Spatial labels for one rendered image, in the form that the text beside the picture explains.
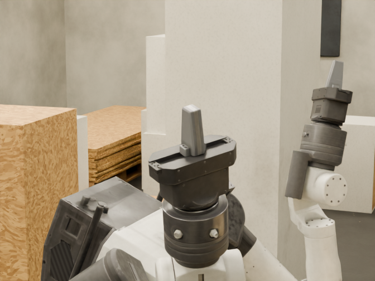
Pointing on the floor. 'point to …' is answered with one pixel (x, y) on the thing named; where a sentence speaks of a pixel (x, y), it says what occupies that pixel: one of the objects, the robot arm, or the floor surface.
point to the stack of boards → (114, 143)
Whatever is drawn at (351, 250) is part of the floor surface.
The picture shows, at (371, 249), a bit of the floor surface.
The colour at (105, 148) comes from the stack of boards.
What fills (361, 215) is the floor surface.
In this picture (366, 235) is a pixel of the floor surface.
